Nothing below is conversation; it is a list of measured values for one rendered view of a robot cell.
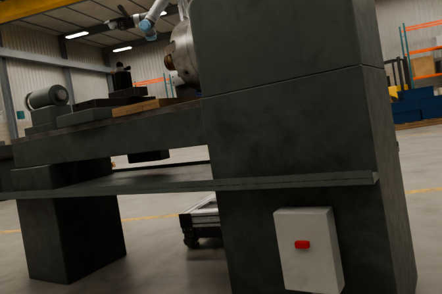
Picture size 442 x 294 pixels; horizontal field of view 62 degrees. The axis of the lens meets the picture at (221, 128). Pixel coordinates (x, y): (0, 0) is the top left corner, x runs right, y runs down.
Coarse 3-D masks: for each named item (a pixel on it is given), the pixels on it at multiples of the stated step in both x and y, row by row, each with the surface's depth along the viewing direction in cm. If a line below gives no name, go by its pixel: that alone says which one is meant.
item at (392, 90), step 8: (392, 64) 1495; (400, 64) 1489; (400, 72) 1489; (408, 72) 1530; (400, 80) 1493; (408, 80) 1529; (392, 88) 1504; (400, 88) 1507; (408, 88) 1533; (392, 96) 1499
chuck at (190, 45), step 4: (188, 28) 150; (188, 32) 149; (188, 36) 148; (188, 40) 148; (192, 40) 147; (188, 44) 148; (192, 44) 147; (188, 48) 148; (192, 48) 147; (188, 52) 148; (192, 52) 147; (192, 56) 148; (192, 60) 149; (196, 64) 149; (196, 68) 150
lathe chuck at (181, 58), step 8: (176, 24) 158; (184, 24) 153; (176, 32) 153; (184, 32) 150; (176, 40) 152; (184, 40) 149; (176, 48) 151; (184, 48) 149; (176, 56) 152; (184, 56) 150; (176, 64) 153; (184, 64) 151; (192, 64) 150; (192, 72) 152; (184, 80) 157; (192, 80) 156; (200, 88) 163
